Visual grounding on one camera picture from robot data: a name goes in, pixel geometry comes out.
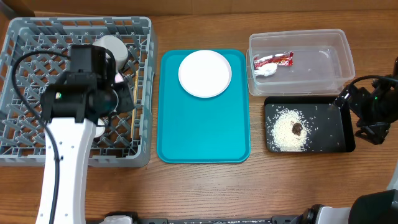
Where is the pink small bowl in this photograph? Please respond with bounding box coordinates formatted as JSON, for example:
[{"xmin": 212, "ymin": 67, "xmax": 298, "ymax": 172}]
[{"xmin": 114, "ymin": 73, "xmax": 124, "ymax": 83}]

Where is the wooden chopstick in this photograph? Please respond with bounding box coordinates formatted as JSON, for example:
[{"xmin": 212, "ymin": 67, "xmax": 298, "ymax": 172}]
[
  {"xmin": 133, "ymin": 70, "xmax": 139, "ymax": 106},
  {"xmin": 130, "ymin": 108, "xmax": 136, "ymax": 140}
]

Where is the white cup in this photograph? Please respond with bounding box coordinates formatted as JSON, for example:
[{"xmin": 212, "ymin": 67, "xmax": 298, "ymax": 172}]
[{"xmin": 95, "ymin": 119, "xmax": 106, "ymax": 138}]

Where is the grey bowl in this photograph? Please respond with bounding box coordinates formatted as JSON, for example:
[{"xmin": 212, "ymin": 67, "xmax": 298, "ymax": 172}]
[{"xmin": 93, "ymin": 35, "xmax": 129, "ymax": 72}]

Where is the brown food scrap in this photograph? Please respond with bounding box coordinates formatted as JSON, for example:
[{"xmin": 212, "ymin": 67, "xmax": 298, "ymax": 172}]
[{"xmin": 292, "ymin": 123, "xmax": 303, "ymax": 136}]

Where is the white rice pile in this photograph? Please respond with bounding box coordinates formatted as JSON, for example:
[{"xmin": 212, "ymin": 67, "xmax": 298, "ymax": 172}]
[{"xmin": 266, "ymin": 105, "xmax": 312, "ymax": 152}]

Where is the red snack wrapper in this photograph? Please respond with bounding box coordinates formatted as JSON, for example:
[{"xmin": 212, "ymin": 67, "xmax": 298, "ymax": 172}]
[{"xmin": 253, "ymin": 51, "xmax": 294, "ymax": 70}]

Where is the white tissue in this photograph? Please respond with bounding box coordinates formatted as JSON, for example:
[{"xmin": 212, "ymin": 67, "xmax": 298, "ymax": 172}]
[{"xmin": 254, "ymin": 63, "xmax": 278, "ymax": 77}]

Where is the large white plate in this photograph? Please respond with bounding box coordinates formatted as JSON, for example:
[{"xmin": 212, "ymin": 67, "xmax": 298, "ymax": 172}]
[{"xmin": 178, "ymin": 50, "xmax": 232, "ymax": 98}]

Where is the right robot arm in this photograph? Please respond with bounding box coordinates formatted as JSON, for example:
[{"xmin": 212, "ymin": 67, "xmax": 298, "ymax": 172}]
[{"xmin": 290, "ymin": 62, "xmax": 397, "ymax": 224}]

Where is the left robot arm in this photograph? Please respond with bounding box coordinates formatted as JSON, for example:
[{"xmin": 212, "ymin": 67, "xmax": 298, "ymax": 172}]
[{"xmin": 36, "ymin": 44, "xmax": 135, "ymax": 223}]

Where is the grey dishwasher rack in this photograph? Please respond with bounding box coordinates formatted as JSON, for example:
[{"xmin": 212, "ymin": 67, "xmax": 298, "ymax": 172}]
[{"xmin": 1, "ymin": 17, "xmax": 158, "ymax": 167}]

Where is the black tray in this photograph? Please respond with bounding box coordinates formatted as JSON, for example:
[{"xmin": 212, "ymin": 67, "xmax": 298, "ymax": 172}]
[{"xmin": 264, "ymin": 96, "xmax": 355, "ymax": 153}]

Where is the teal plastic tray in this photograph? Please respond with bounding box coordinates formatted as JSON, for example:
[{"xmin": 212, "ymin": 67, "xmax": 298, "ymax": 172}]
[{"xmin": 157, "ymin": 49, "xmax": 251, "ymax": 164}]

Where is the clear plastic bin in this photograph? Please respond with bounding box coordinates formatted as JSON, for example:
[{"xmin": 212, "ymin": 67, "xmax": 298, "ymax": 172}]
[{"xmin": 246, "ymin": 29, "xmax": 355, "ymax": 96}]

